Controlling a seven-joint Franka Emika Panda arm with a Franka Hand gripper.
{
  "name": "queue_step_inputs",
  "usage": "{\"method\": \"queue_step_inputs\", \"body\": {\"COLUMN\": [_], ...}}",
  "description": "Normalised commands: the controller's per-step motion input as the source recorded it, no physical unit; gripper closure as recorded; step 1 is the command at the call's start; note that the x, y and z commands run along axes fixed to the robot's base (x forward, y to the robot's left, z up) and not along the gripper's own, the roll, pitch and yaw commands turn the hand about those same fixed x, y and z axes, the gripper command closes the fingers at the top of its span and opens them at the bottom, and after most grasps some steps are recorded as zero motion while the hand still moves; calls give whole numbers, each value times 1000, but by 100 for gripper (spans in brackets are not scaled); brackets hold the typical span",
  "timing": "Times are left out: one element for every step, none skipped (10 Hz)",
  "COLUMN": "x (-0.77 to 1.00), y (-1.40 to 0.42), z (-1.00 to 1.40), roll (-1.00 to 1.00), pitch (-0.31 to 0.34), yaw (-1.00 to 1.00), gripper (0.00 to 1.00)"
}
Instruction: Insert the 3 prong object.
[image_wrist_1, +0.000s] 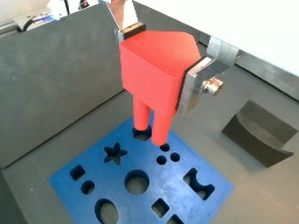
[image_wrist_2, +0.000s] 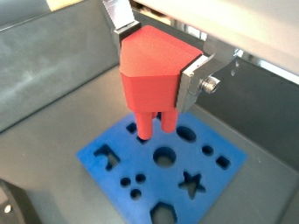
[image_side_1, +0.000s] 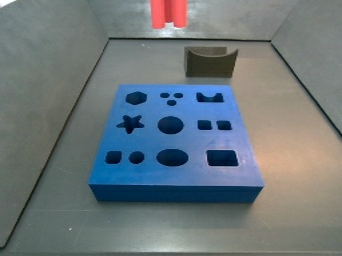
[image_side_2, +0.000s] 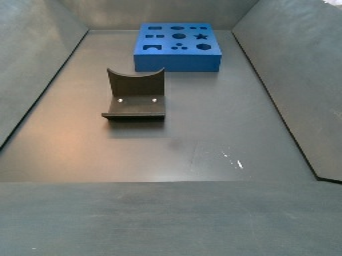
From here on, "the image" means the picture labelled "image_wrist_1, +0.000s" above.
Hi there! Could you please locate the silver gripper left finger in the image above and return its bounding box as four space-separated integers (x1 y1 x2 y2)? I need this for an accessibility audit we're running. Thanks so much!
101 0 145 42

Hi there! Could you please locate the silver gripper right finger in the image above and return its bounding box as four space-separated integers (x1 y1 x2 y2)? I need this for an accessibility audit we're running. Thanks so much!
176 37 240 115

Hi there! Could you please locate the red three prong block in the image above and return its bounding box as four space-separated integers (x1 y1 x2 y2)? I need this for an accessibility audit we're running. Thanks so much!
119 31 201 145

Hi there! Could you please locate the dark grey foam block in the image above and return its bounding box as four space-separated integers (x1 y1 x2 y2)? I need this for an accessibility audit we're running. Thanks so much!
221 101 298 167

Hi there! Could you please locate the blue shape sorting board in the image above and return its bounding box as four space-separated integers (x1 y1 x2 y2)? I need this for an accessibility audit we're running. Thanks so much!
49 121 233 224

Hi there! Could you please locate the grey foam wall panel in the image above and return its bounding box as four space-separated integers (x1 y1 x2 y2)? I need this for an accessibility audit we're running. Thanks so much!
0 4 121 168

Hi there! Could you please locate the black cable bundle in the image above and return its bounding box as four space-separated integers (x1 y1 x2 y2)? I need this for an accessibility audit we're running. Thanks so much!
13 11 60 32

